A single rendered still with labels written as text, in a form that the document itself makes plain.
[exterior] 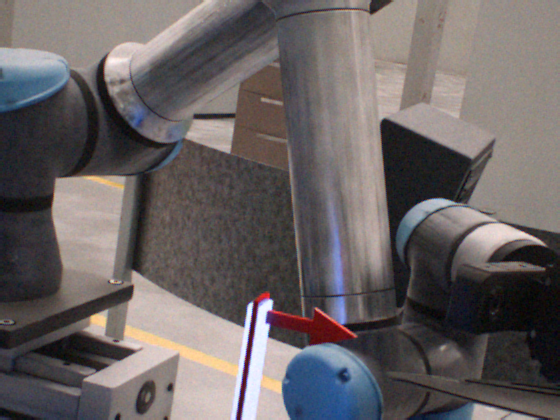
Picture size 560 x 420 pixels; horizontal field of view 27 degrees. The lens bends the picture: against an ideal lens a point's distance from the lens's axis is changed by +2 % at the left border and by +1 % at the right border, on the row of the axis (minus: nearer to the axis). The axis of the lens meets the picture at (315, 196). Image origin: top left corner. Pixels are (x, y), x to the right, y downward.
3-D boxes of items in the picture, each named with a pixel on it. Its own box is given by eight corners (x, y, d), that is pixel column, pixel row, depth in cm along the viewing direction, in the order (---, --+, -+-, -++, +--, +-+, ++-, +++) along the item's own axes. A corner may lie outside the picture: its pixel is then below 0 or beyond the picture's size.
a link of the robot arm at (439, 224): (457, 283, 109) (473, 195, 107) (521, 322, 99) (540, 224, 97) (381, 280, 106) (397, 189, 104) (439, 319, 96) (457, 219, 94)
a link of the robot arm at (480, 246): (464, 216, 94) (438, 311, 95) (494, 230, 90) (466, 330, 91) (541, 231, 97) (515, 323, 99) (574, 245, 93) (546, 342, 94)
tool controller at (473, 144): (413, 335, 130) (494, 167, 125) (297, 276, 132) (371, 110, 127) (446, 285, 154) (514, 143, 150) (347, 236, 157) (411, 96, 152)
